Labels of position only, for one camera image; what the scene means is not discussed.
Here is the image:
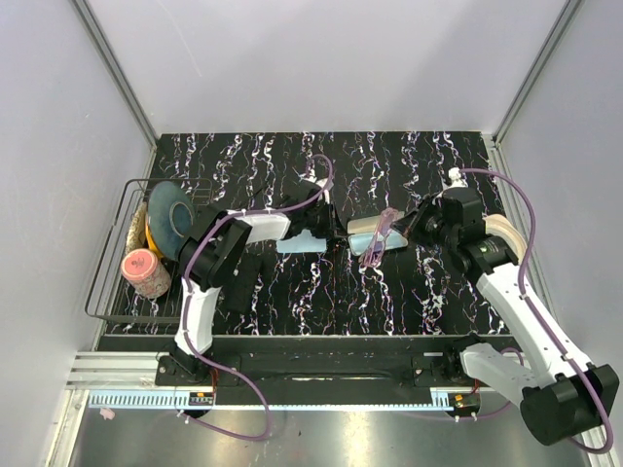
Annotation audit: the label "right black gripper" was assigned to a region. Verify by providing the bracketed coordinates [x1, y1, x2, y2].
[391, 194, 458, 249]

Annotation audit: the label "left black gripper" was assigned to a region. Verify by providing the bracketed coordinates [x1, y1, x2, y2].
[304, 200, 348, 240]

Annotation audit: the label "dark green glasses case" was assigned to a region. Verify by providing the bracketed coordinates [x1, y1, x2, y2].
[346, 213, 411, 256]

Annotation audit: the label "red thin sunglasses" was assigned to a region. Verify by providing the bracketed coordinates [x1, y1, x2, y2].
[359, 207, 400, 268]

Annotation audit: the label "black glasses case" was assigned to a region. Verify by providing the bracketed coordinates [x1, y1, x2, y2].
[223, 254, 263, 314]

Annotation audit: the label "light blue cloth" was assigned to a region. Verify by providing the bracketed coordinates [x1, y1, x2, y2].
[276, 230, 327, 255]
[348, 232, 408, 256]

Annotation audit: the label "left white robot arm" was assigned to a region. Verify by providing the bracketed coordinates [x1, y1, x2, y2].
[170, 178, 335, 385]

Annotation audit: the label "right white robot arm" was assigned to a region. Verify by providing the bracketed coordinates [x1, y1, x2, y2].
[392, 188, 619, 446]

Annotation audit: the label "blue ceramic plate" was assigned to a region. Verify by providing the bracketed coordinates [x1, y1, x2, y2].
[147, 181, 196, 261]

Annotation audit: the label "yellow plate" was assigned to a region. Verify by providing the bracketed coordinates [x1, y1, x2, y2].
[145, 219, 164, 260]

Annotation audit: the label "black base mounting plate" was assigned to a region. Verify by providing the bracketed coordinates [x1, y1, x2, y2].
[153, 335, 501, 394]

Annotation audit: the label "woven beige plate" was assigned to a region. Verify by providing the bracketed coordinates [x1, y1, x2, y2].
[125, 201, 147, 255]

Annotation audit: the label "pink patterned cup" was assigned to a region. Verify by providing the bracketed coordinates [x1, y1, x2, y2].
[121, 248, 171, 300]

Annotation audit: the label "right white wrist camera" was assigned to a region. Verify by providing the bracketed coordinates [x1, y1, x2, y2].
[448, 167, 467, 189]

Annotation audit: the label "black wire dish rack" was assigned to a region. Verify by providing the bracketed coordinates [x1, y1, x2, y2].
[84, 178, 212, 328]

